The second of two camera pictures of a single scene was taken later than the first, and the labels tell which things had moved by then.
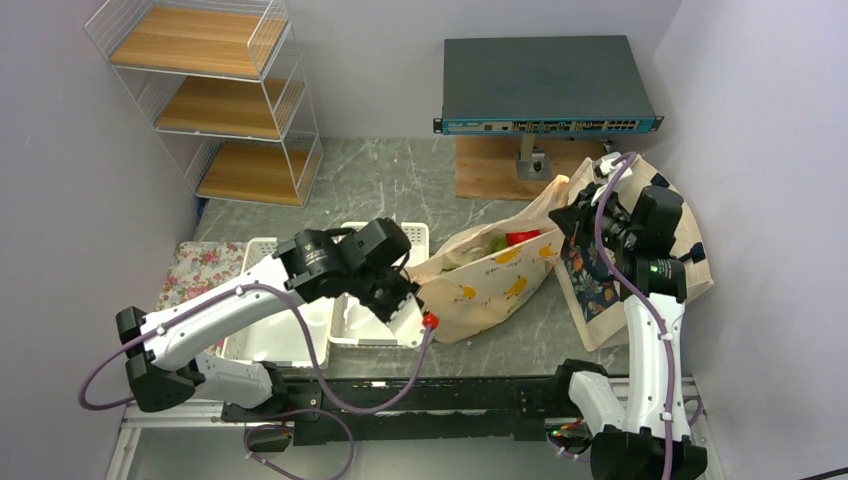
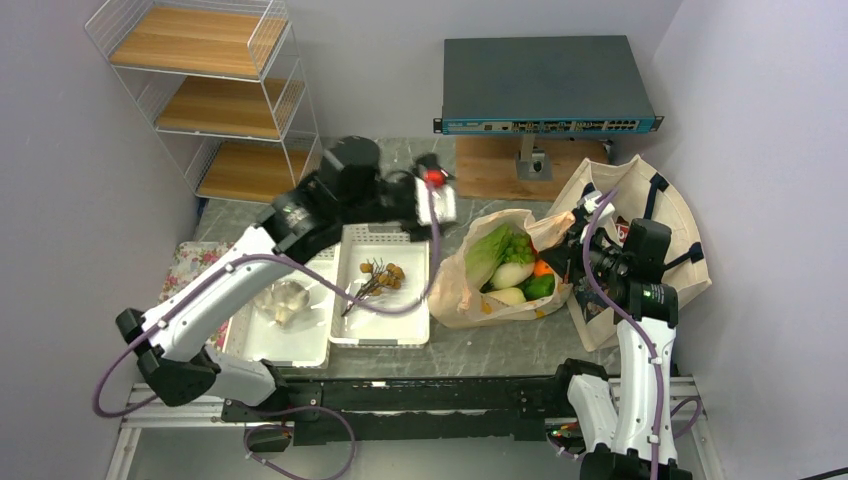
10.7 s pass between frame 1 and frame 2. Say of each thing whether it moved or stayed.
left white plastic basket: stayed
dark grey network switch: stayed
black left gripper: moved
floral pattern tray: stayed
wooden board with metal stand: stayed
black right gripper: moved
